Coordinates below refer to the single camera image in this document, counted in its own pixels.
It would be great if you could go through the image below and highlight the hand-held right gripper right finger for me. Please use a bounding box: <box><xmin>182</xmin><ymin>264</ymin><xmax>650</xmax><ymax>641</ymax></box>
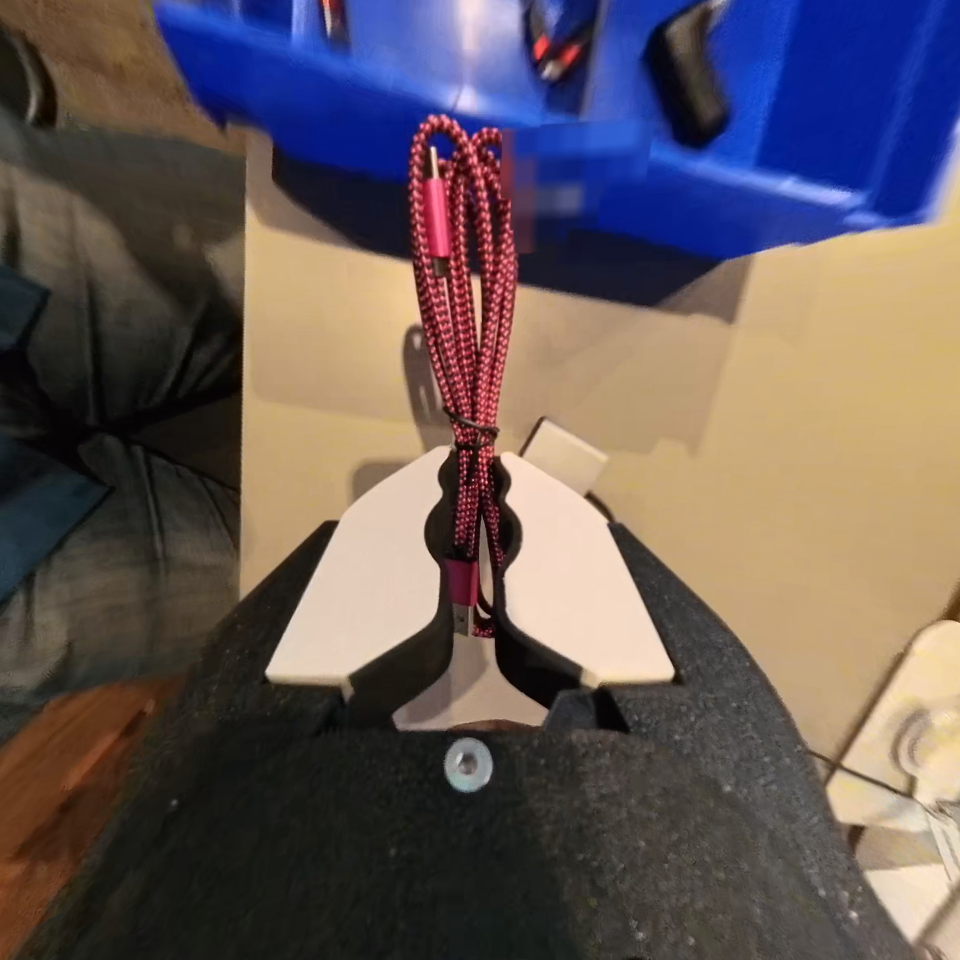
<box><xmin>491</xmin><ymin>450</ymin><xmax>674</xmax><ymax>687</ymax></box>

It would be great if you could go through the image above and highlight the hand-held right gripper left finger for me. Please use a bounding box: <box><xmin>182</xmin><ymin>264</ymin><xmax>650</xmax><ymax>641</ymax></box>
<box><xmin>266</xmin><ymin>447</ymin><xmax>459</xmax><ymax>687</ymax></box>

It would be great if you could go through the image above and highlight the grey usb hub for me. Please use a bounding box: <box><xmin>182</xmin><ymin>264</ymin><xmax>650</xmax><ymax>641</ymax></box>
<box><xmin>519</xmin><ymin>416</ymin><xmax>610</xmax><ymax>490</ymax></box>

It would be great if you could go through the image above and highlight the red braided usb cable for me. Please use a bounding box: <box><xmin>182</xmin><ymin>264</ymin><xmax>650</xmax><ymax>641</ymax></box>
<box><xmin>407</xmin><ymin>112</ymin><xmax>520</xmax><ymax>644</ymax></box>

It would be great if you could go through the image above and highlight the blue plastic bin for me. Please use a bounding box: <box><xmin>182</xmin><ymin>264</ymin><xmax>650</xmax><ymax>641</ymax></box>
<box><xmin>153</xmin><ymin>0</ymin><xmax>960</xmax><ymax>309</ymax></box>

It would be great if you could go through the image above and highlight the black usb hub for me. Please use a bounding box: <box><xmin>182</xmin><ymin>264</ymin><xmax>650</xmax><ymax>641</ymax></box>
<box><xmin>647</xmin><ymin>6</ymin><xmax>734</xmax><ymax>149</ymax></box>

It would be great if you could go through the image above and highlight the black red usb cable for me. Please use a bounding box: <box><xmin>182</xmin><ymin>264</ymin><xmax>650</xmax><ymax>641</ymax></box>
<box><xmin>317</xmin><ymin>0</ymin><xmax>595</xmax><ymax>82</ymax></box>

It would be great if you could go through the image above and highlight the black twist tie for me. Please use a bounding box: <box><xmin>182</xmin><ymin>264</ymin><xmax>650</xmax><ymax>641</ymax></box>
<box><xmin>441</xmin><ymin>407</ymin><xmax>501</xmax><ymax>453</ymax></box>

